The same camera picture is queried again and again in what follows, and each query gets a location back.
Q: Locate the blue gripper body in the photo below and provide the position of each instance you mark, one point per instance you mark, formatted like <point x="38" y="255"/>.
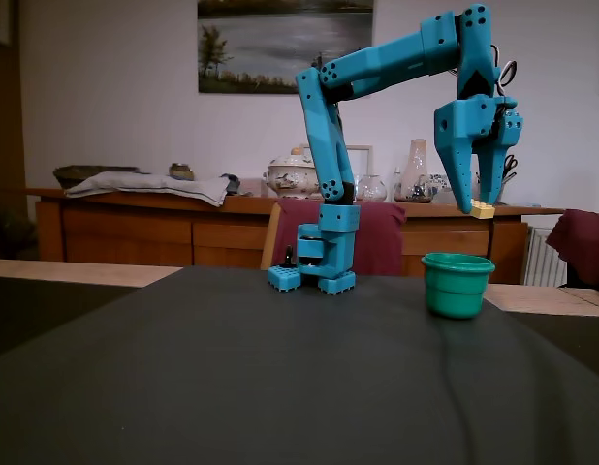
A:
<point x="458" y="123"/>

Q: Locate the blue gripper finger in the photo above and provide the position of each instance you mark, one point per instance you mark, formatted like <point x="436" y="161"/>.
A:
<point x="498" y="155"/>
<point x="457" y="169"/>

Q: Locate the cream lego brick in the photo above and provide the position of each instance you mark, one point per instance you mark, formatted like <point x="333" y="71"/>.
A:
<point x="483" y="209"/>

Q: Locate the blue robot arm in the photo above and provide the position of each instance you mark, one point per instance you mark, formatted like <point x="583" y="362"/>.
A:
<point x="328" y="160"/>

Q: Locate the blue white porcelain piece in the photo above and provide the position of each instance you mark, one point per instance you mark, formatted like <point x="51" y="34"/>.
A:
<point x="437" y="181"/>

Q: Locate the tall glass vase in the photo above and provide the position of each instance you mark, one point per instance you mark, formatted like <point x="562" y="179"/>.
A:
<point x="416" y="169"/>

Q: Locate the round glass bowl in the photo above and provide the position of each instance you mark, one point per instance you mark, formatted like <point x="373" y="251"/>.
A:
<point x="371" y="189"/>

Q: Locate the chair with maroon cover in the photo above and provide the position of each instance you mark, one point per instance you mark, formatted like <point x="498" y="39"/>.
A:
<point x="382" y="237"/>
<point x="585" y="247"/>

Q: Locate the white radiator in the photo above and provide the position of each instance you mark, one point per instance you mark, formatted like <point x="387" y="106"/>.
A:
<point x="544" y="257"/>

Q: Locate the green plastic cup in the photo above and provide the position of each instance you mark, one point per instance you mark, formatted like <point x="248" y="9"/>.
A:
<point x="457" y="290"/>

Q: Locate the white painted soup tureen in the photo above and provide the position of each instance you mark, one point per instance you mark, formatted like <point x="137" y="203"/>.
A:
<point x="292" y="176"/>

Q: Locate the black power plug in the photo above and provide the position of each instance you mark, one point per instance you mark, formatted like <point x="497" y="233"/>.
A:
<point x="289" y="256"/>

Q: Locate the lake landscape painting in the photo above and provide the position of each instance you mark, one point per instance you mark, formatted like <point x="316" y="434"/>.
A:
<point x="261" y="43"/>

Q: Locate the grey table mat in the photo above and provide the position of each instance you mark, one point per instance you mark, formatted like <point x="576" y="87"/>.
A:
<point x="299" y="387"/>

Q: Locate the small ceramic jar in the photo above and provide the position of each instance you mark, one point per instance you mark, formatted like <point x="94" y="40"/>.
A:
<point x="180" y="171"/>

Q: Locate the grey folded cloth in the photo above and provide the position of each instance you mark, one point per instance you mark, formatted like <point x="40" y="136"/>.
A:
<point x="149" y="186"/>

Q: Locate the wooden sideboard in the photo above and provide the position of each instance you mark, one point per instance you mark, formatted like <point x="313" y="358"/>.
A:
<point x="135" y="232"/>

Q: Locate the dark woven basket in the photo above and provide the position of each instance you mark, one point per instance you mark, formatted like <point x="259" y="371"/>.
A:
<point x="72" y="173"/>

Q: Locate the white picture frame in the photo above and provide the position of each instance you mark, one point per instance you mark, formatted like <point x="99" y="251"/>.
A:
<point x="363" y="154"/>

